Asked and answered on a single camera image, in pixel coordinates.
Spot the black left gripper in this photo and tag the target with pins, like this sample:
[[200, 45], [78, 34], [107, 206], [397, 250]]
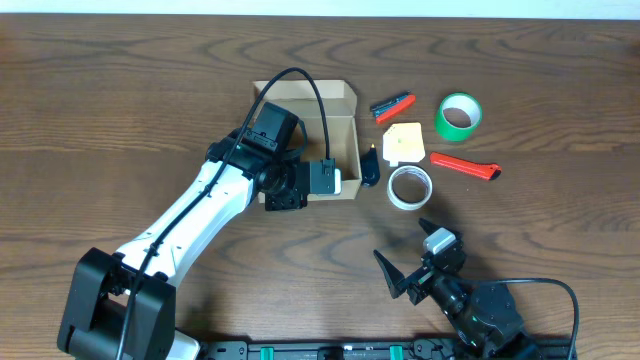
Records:
[[285, 201]]

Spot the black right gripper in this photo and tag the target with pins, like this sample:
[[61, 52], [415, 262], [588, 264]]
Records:
[[423, 279]]

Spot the white tape roll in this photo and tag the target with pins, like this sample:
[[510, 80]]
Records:
[[409, 187]]

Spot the cardboard box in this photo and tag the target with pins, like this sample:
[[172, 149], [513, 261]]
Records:
[[340, 102]]

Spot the yellow sticky note pad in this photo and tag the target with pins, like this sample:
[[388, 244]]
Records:
[[403, 143]]

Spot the red utility knife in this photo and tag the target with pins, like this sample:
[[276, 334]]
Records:
[[486, 172]]

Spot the green tape roll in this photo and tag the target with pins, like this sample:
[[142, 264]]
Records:
[[458, 116]]

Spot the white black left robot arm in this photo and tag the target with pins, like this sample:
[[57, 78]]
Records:
[[123, 305]]

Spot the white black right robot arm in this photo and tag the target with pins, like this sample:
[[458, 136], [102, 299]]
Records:
[[484, 316]]

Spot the small black glue bottle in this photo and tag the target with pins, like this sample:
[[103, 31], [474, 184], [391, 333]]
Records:
[[370, 167]]

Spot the dark blue marker pen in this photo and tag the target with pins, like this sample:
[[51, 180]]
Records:
[[379, 108]]

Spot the red marker pen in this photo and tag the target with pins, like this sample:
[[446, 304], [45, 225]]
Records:
[[395, 109]]

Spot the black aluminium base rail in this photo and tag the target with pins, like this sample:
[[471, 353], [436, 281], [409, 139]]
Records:
[[417, 349]]

